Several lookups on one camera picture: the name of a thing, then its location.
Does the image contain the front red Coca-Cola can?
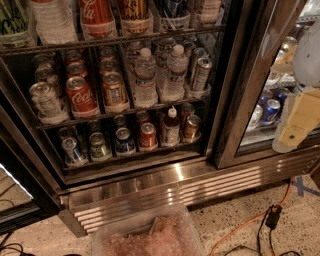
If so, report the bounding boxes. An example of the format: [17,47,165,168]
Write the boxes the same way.
[66,76,100,119]

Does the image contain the black power adapter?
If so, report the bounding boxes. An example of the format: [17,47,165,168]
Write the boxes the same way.
[265,205,282,230]

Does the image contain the green LaCroix can top shelf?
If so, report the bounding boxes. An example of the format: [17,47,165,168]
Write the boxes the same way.
[0,0,35,48]

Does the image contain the blue white can bottom shelf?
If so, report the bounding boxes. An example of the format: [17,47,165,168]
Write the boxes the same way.
[62,137,88,167]

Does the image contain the red Coca-Cola can top shelf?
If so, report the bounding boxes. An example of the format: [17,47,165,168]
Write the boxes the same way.
[79,0,116,40]

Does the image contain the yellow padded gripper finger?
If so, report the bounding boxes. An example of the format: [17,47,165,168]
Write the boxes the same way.
[272,88,320,153]

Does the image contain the dark blue can top shelf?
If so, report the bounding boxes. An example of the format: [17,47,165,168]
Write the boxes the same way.
[155,0,189,30]

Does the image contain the clear plastic bin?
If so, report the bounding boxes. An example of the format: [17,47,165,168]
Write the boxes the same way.
[92,204,204,256]

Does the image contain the blue Pepsi can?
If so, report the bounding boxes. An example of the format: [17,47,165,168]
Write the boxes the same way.
[260,99,281,125]

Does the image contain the pale can top shelf right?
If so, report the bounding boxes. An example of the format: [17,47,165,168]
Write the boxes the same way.
[194,0,221,28]

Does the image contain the orange extension cable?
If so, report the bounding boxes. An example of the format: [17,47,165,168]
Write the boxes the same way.
[208,178,294,256]

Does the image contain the steel fridge door frame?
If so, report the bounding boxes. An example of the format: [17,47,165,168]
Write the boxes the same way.
[214,0,320,169]

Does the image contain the steel fridge base grille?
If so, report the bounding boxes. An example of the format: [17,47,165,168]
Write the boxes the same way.
[58,145,320,237]

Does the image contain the white capped juice bottle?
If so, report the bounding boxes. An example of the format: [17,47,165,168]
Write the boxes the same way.
[161,107,180,147]

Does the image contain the front white can middle shelf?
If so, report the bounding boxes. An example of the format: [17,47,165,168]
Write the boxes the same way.
[29,82,69,125]

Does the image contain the right water bottle middle shelf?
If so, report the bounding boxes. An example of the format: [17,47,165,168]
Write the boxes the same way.
[161,45,188,102]

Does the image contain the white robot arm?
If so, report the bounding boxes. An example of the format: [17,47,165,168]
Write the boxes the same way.
[272,19,320,153]

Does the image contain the left water bottle middle shelf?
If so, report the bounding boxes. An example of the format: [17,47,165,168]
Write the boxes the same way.
[134,48,158,108]

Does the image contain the front orange can middle shelf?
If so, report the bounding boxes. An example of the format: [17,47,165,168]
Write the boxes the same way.
[102,72,130,113]

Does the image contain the copper can bottom shelf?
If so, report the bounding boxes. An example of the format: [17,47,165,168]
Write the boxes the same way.
[182,115,201,142]

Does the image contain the red can bottom shelf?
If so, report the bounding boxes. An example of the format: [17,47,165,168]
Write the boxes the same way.
[139,123,158,151]

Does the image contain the green can bottom shelf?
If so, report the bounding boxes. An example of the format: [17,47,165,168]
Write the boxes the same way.
[89,132,112,162]

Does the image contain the orange LaCroix can top shelf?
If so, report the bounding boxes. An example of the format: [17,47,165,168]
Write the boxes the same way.
[117,0,152,36]

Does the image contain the silver slim can middle shelf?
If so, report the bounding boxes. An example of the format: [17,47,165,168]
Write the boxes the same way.
[191,57,213,92]

